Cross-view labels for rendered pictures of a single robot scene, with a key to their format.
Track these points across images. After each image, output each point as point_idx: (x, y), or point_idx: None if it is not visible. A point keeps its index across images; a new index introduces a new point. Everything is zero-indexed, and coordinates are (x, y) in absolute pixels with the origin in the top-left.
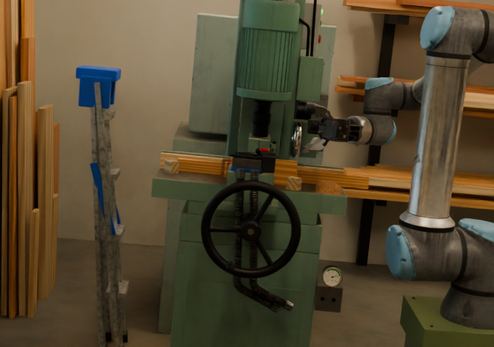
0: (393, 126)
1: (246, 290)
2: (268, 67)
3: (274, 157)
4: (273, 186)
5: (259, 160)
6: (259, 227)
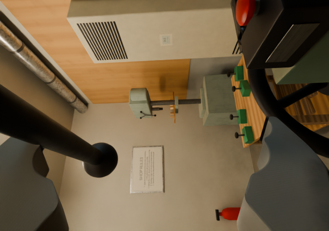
0: None
1: None
2: None
3: (246, 66)
4: (259, 107)
5: (240, 50)
6: (323, 94)
